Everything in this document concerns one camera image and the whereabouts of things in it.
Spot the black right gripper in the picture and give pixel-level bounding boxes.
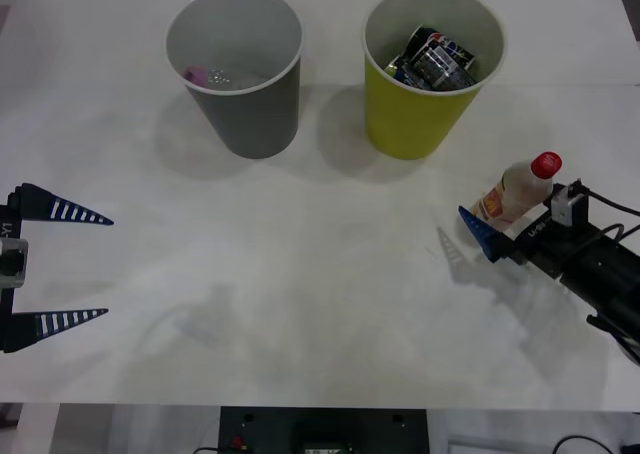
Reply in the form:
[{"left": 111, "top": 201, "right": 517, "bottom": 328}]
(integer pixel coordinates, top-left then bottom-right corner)
[{"left": 458, "top": 204, "right": 597, "bottom": 280}]

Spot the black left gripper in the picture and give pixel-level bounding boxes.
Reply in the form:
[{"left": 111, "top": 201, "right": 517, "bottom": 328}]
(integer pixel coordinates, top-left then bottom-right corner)
[{"left": 0, "top": 182, "right": 115, "bottom": 354}]

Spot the red-capped clear plastic bottle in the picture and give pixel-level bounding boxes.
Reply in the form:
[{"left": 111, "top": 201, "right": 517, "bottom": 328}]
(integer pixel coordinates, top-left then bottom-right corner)
[{"left": 471, "top": 151, "right": 563, "bottom": 236}]

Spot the yellow-green plastic bin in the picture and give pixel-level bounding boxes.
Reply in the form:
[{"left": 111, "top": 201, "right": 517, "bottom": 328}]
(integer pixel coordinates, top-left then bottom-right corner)
[{"left": 361, "top": 0, "right": 507, "bottom": 161}]

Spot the dark crushed can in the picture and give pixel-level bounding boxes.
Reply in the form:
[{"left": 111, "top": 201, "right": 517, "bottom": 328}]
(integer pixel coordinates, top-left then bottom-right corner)
[{"left": 384, "top": 56, "right": 416, "bottom": 83}]

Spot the black can with round emblem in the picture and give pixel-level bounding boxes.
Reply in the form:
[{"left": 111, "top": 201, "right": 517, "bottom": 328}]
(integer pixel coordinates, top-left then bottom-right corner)
[{"left": 405, "top": 24, "right": 480, "bottom": 71}]

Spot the pink-capped clear plastic bottle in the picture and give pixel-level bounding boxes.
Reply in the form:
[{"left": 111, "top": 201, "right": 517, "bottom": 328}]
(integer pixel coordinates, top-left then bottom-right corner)
[{"left": 183, "top": 64, "right": 261, "bottom": 90}]

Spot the grey plastic bin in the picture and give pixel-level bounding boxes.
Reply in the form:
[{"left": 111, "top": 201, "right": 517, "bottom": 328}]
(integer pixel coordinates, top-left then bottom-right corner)
[{"left": 165, "top": 0, "right": 305, "bottom": 160}]

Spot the black robot torso base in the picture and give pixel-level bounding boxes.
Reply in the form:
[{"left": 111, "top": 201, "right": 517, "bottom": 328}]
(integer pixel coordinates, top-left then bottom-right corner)
[{"left": 218, "top": 406, "right": 429, "bottom": 454}]

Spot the black floor cable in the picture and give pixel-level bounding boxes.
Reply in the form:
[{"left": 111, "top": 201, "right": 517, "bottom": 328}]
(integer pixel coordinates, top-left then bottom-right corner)
[{"left": 553, "top": 434, "right": 619, "bottom": 454}]

